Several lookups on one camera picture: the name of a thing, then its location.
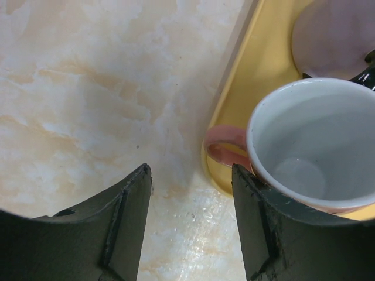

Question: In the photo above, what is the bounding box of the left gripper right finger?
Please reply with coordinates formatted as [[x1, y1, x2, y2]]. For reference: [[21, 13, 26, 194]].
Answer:
[[232, 165, 374, 280]]

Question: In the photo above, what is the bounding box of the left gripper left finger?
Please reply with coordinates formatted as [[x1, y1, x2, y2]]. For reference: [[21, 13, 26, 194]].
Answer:
[[1, 164, 152, 280]]

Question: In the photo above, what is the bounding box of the pink mug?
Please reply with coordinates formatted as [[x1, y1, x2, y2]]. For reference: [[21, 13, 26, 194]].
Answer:
[[203, 78, 374, 214]]

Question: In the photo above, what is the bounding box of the yellow tray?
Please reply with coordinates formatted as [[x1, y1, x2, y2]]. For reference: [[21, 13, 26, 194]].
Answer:
[[202, 1, 374, 221]]

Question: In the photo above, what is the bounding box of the purple mug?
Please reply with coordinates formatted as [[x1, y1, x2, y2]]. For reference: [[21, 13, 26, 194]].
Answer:
[[291, 0, 374, 90]]

